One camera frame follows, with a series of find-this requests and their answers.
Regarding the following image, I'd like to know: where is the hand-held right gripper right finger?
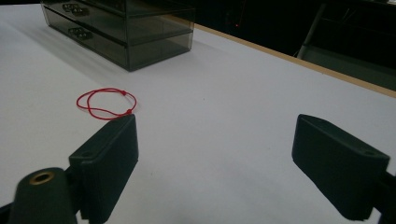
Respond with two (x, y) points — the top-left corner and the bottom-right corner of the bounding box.
(291, 113), (391, 222)

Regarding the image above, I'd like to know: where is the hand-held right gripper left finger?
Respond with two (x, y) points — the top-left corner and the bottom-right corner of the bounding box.
(68, 113), (140, 224)

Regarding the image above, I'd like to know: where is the red string bracelet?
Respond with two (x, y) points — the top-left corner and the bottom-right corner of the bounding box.
(76, 87), (138, 121)

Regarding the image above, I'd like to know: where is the smoked clear acrylic drawer box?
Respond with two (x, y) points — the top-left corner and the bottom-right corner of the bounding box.
(40, 0), (196, 73)

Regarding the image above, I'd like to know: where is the clear acrylic drawer with knobs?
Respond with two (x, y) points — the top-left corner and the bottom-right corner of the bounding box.
(43, 7), (194, 73)
(60, 0), (195, 17)
(40, 0), (195, 49)

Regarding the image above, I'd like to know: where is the grey metal rack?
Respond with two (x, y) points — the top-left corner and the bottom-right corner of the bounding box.
(296, 2), (396, 91)

